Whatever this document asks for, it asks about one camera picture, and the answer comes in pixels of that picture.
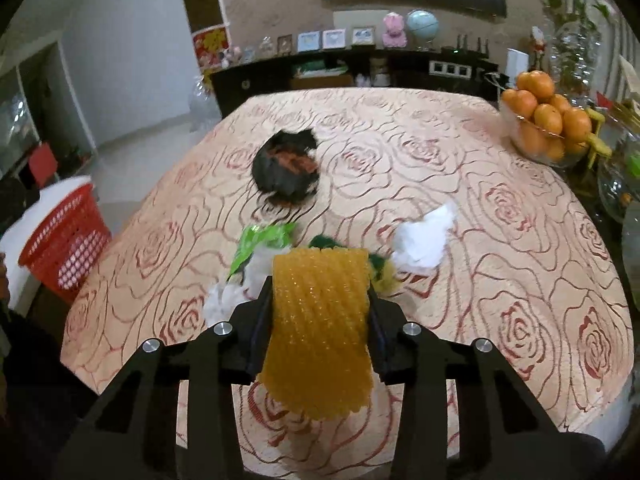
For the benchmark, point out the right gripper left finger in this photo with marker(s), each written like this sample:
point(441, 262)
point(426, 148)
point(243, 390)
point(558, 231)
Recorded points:
point(251, 332)

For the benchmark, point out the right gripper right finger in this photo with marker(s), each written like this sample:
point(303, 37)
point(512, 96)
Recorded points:
point(386, 340)

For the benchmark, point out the orange foam net piece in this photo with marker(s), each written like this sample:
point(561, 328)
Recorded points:
point(317, 362)

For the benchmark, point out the white tissue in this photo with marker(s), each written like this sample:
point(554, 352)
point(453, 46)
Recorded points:
point(419, 246)

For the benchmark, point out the green snack wrapper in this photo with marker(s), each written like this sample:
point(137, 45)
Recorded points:
point(271, 236)

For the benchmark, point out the rose pattern tablecloth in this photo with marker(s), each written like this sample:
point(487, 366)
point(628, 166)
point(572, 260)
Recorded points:
point(523, 264)

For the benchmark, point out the red plastic mesh basket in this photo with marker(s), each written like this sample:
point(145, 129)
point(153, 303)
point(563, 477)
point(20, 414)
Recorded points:
point(66, 244)

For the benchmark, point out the black tv cabinet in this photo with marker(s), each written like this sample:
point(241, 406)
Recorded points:
point(350, 68)

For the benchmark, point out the red chair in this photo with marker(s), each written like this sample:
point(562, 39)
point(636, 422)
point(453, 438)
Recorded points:
point(43, 165)

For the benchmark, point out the glass bowl of oranges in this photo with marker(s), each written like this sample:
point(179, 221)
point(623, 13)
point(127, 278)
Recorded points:
point(542, 124)

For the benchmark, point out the white power strip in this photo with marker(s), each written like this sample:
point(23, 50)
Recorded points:
point(450, 70)

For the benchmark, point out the framed picture white left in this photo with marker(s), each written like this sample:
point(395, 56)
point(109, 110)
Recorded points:
point(308, 42)

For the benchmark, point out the framed picture white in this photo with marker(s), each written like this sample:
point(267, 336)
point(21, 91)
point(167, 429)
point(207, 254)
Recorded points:
point(334, 39)
point(363, 36)
point(308, 42)

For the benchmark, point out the framed picture white middle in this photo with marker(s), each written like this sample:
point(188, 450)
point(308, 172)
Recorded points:
point(334, 39)

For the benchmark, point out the black wifi router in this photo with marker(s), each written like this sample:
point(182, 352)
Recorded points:
point(462, 47)

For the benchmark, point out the framed picture white right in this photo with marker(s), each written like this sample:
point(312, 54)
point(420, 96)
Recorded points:
point(363, 36)

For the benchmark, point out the white router box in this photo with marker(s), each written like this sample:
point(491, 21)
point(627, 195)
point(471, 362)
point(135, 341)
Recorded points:
point(516, 63)

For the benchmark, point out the pink plush toy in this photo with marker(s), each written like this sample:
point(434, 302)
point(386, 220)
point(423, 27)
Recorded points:
point(394, 35)

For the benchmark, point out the light blue globe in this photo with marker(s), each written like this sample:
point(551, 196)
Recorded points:
point(423, 25)

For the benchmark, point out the glass flower vase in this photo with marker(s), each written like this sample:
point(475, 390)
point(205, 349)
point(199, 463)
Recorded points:
point(574, 51)

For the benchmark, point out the red festive wall poster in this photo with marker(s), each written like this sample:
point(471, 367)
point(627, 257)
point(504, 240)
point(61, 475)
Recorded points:
point(211, 46)

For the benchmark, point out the small dark photo frame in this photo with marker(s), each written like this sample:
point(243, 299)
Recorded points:
point(285, 45)

